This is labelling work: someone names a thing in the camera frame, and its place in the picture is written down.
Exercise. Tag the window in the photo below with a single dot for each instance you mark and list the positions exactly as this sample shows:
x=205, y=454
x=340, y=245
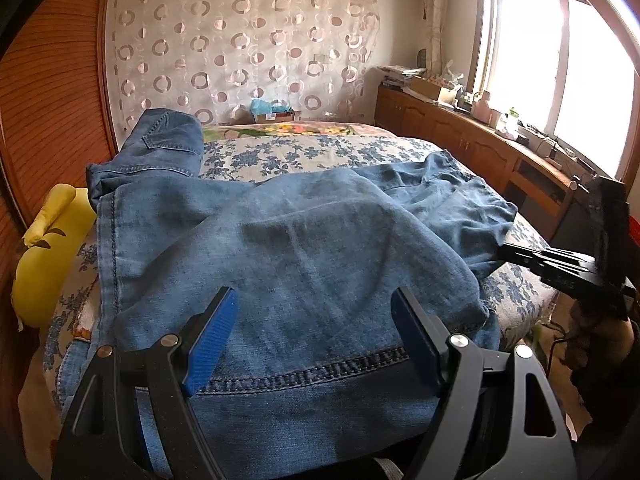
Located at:
x=525, y=60

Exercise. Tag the stack of papers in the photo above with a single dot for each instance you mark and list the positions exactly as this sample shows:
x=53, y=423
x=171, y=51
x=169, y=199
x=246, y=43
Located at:
x=400, y=74

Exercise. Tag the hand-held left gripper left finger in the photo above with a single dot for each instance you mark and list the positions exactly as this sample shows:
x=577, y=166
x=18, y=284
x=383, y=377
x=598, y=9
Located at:
x=212, y=340

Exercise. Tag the bundled window curtain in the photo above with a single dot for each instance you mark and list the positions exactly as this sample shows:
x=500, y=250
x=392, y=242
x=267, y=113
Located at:
x=435, y=10

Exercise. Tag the circle patterned sheer curtain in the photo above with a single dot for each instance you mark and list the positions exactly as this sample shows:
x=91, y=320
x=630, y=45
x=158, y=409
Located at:
x=240, y=50

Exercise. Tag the open cardboard box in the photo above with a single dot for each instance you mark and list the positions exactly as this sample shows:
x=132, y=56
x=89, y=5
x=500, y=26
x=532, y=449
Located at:
x=430, y=89

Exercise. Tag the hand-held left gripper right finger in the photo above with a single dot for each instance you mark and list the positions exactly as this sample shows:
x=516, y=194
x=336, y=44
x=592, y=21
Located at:
x=415, y=340

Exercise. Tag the grey round knob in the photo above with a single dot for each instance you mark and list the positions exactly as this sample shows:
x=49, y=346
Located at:
x=578, y=181

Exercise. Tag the pink bottle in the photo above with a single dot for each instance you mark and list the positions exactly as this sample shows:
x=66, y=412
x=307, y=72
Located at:
x=482, y=109

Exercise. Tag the long wooden cabinet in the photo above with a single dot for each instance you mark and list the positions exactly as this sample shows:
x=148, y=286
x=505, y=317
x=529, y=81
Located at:
x=450, y=130

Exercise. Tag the small cardboard box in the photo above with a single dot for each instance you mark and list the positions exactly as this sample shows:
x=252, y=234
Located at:
x=280, y=117

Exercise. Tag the white bottle green cap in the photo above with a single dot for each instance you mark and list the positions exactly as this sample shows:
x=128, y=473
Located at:
x=510, y=125

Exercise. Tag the blue floral bed sheet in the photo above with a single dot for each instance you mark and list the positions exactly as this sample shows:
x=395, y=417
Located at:
x=310, y=152

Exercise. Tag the folded blue jeans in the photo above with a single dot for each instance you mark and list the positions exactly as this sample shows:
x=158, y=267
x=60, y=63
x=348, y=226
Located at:
x=160, y=145

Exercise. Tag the person's right hand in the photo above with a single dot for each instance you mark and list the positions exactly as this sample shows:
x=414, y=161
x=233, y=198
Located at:
x=595, y=330

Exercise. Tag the clear plastic bag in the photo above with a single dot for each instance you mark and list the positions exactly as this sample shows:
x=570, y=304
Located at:
x=452, y=72

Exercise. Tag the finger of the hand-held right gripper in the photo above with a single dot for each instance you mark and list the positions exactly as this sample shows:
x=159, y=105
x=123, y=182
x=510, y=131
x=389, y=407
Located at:
x=535, y=254
x=565, y=272

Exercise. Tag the yellow plush toy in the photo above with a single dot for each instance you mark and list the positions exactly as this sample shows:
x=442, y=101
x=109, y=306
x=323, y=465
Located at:
x=45, y=270

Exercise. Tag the colourful flower blanket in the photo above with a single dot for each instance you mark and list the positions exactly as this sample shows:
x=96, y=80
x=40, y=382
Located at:
x=280, y=130

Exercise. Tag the blue denim pants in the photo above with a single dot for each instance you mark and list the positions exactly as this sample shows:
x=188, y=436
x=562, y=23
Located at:
x=325, y=260

